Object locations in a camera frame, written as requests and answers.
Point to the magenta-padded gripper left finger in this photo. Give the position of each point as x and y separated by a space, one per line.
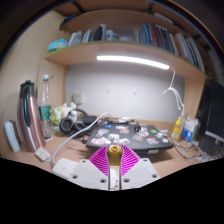
87 173

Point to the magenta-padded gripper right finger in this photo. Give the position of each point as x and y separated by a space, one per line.
141 173

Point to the yellow charger block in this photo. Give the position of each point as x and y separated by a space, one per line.
114 156

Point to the black laptop with stickers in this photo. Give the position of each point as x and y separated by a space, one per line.
131 140

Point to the small white adapter block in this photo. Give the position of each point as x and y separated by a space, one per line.
42 154

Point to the black over-ear headphones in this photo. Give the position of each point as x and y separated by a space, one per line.
68 125

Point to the yellow squeeze bottle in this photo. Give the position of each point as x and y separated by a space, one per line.
176 130

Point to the blue and white box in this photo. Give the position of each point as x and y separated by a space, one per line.
190 130

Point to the white and green plush toy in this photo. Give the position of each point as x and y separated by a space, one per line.
60 112

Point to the clear plastic water bottle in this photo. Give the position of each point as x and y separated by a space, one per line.
45 106

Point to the white rounded case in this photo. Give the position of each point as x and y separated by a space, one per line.
11 136

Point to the black monitor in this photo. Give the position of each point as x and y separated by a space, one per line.
213 113

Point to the white led light bar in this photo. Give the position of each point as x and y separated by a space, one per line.
133 60

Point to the white wall socket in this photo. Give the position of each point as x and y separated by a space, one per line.
77 98

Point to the small wall hook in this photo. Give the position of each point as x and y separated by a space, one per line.
134 91
107 90

